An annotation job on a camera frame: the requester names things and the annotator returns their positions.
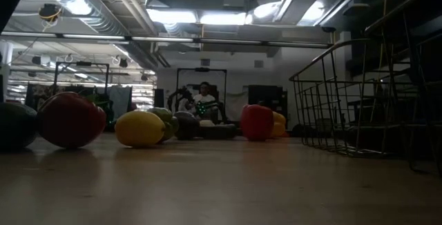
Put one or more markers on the green chayote squash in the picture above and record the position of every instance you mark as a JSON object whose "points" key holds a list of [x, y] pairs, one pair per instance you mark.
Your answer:
{"points": [[171, 118]]}

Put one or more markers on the black storage cabinet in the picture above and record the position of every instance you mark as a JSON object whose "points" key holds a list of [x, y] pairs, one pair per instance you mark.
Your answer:
{"points": [[266, 95]]}

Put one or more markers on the square wall vent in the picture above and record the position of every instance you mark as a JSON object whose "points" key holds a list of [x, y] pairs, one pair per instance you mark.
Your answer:
{"points": [[205, 62], [258, 63]]}

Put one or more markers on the dark green avocado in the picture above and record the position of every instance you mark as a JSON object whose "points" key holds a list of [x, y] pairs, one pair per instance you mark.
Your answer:
{"points": [[15, 126]]}

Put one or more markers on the ceiling light panel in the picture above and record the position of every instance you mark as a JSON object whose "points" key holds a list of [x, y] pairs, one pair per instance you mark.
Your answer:
{"points": [[171, 15], [222, 18]]}

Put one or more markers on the black ceiling spotlight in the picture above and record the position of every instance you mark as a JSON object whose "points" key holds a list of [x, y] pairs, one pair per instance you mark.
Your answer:
{"points": [[123, 63], [144, 77], [36, 60]]}

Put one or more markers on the yellow bell pepper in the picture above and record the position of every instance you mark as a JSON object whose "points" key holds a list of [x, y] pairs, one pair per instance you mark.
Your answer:
{"points": [[279, 125]]}

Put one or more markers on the background black robot arm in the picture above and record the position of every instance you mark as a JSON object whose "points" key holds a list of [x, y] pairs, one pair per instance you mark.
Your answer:
{"points": [[179, 97], [210, 107]]}

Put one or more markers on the red tomato green calyx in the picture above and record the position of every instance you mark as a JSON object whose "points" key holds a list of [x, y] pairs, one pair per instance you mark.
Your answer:
{"points": [[70, 119]]}

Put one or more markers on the long horizontal tube light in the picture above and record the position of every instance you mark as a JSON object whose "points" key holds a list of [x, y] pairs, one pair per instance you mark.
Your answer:
{"points": [[162, 39]]}

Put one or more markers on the red bell pepper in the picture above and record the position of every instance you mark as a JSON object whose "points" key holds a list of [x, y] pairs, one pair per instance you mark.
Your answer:
{"points": [[256, 122]]}

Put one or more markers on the black metal rig frame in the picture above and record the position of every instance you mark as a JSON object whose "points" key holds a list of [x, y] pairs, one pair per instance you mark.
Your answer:
{"points": [[202, 69], [83, 63]]}

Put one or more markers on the grey hanging cloth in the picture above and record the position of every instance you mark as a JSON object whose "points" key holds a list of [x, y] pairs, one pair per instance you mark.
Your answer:
{"points": [[119, 97]]}

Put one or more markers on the black upright panel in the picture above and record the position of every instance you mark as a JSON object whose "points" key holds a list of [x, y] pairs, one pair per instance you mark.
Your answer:
{"points": [[159, 97]]}

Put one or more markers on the wide silver ventilation duct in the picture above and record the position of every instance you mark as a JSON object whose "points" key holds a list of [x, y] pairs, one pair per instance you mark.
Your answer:
{"points": [[96, 14]]}

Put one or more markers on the person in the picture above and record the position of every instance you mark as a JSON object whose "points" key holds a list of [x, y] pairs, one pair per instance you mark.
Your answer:
{"points": [[203, 99]]}

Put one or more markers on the dark purple round fruit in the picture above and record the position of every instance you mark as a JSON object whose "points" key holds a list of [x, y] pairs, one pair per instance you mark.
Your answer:
{"points": [[188, 125]]}

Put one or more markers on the colourful patchwork quilt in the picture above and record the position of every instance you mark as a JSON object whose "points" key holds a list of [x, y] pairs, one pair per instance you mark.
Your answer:
{"points": [[34, 92]]}

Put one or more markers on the yellow lemon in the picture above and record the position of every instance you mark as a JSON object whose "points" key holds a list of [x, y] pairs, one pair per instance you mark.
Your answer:
{"points": [[139, 129]]}

